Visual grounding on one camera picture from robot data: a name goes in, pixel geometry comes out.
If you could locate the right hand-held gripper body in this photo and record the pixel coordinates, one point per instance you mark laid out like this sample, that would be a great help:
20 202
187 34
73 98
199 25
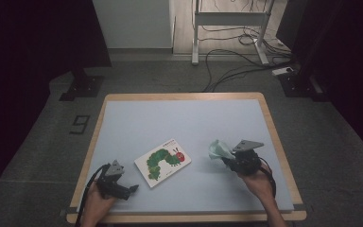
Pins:
245 160

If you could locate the person's right hand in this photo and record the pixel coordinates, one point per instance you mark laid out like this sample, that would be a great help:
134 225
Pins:
260 186

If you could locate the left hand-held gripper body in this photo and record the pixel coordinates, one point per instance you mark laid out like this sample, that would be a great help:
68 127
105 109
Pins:
110 186

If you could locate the person's left hand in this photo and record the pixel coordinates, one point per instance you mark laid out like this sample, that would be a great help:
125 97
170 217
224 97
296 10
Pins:
99 205

